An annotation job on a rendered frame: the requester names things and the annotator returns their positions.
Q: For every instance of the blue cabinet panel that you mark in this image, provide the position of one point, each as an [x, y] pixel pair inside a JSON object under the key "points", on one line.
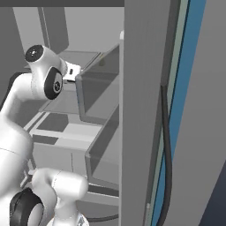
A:
{"points": [[184, 88]]}

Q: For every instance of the grey translucent door bin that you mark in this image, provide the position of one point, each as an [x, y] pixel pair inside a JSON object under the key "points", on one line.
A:
{"points": [[103, 159], [97, 97]]}

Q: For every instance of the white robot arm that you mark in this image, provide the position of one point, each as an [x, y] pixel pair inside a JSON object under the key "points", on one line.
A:
{"points": [[17, 138]]}

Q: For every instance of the grey fridge door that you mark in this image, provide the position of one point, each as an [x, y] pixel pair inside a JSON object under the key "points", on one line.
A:
{"points": [[141, 88]]}

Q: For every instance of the grey fridge drawer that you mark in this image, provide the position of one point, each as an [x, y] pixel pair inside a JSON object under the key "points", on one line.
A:
{"points": [[56, 157]]}

